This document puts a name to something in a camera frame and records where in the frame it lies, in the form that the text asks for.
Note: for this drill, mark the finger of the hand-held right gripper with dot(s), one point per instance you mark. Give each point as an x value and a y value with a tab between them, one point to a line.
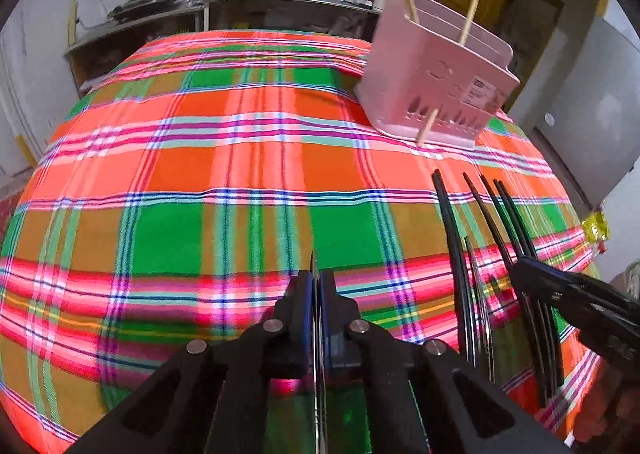
612	346
560	286

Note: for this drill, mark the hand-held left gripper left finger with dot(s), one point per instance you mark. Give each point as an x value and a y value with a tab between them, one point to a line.
306	314

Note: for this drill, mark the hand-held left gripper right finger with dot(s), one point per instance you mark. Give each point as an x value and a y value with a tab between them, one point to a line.
328	314

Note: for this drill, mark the metal chopstick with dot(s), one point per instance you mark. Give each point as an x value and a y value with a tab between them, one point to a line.
314	261
473	294
486	324

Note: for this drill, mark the pink plastic utensil holder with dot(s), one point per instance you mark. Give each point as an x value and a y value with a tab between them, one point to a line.
425	64

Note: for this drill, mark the yellow snack packet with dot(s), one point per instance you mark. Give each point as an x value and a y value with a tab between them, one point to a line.
596	226

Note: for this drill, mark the plaid tablecloth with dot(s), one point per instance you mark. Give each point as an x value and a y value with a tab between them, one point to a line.
200	159

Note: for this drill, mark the grey refrigerator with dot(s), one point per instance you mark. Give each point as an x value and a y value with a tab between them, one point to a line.
590	99

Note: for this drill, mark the metal kitchen counter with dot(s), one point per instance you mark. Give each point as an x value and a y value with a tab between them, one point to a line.
225	4

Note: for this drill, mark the gas stove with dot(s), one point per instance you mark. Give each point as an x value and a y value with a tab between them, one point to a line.
145	8

